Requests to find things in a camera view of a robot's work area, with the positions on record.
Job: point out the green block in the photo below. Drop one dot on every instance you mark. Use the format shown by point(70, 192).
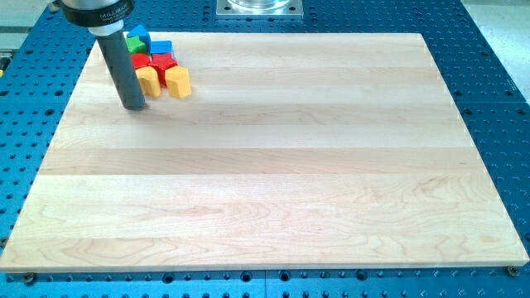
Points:
point(135, 45)

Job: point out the left board stop screw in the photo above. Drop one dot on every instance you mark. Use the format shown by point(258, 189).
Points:
point(28, 278)

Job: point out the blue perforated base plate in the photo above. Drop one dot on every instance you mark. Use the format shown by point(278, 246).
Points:
point(43, 73)

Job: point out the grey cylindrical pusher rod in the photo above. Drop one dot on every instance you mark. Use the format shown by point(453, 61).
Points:
point(115, 52)

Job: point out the yellow block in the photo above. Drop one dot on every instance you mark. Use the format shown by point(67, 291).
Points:
point(149, 82)
point(178, 82)

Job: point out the right board stop screw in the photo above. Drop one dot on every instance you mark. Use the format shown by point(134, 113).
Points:
point(513, 271)

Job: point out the yellow block right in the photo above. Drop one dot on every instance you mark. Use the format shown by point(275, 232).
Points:
point(178, 82)

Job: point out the blue block rear right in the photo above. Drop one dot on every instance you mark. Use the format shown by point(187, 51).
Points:
point(161, 48)

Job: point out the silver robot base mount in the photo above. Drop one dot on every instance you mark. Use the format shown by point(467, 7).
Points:
point(259, 8)

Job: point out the black robot tool flange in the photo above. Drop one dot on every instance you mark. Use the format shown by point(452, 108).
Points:
point(93, 13)

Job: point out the yellow block left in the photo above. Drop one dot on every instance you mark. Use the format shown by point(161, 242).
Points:
point(149, 82)

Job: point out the red star block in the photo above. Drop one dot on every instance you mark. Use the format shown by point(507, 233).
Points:
point(161, 63)

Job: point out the board stop screw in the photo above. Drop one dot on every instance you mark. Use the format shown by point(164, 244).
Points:
point(28, 278)
point(513, 271)

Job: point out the red round block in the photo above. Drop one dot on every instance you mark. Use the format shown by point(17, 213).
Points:
point(140, 60)

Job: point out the blue block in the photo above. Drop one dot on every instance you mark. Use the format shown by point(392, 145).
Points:
point(142, 32)
point(161, 48)

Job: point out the light wooden board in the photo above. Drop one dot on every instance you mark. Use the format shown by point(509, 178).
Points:
point(292, 151)

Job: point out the blue block rear left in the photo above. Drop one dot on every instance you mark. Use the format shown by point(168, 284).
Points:
point(142, 32)

